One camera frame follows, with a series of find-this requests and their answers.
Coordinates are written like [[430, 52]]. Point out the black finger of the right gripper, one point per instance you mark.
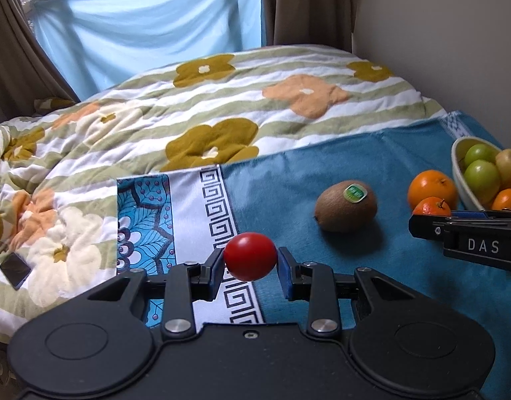
[[479, 241], [481, 214]]

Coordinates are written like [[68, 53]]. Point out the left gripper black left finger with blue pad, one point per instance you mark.
[[179, 288]]

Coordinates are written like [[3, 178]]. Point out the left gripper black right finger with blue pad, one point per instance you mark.
[[323, 289]]

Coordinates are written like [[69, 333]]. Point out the yellow-brown apple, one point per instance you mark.
[[503, 163]]

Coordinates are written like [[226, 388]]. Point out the red cherry tomato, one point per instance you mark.
[[250, 256]]

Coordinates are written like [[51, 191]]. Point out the small green fruit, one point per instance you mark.
[[484, 181]]

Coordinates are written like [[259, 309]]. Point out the mandarin in bowl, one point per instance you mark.
[[502, 201]]

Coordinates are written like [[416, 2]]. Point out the small mandarin on cloth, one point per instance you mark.
[[432, 206]]

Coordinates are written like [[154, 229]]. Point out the large orange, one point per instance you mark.
[[432, 183]]

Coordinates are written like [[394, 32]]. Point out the green apple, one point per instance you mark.
[[480, 152]]

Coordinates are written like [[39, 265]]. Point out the cream yellow ceramic bowl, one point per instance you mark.
[[459, 149]]

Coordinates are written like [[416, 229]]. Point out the kiwi with sticker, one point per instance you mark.
[[344, 205]]

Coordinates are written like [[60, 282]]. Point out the blue patterned cloth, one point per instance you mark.
[[427, 327]]

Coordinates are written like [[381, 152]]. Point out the black phone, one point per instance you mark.
[[15, 270]]

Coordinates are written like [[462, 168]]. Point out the floral striped quilt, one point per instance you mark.
[[58, 172]]

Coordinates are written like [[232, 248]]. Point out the brown right curtain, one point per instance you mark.
[[321, 22]]

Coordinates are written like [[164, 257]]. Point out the brown curtain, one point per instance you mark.
[[321, 22], [26, 72]]

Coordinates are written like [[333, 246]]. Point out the brown left curtain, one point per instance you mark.
[[26, 72]]

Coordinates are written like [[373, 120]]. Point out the light blue window cloth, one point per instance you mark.
[[96, 44]]

